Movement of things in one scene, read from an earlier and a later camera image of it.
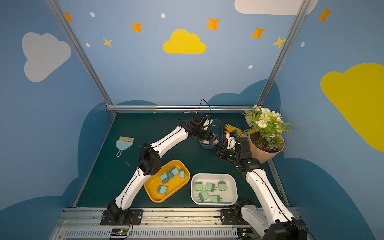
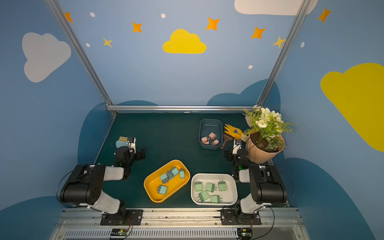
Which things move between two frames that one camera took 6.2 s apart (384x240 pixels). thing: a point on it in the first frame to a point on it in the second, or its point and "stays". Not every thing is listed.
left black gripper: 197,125 to 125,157
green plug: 210,187 stays
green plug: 198,186 stays
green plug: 215,199 stays
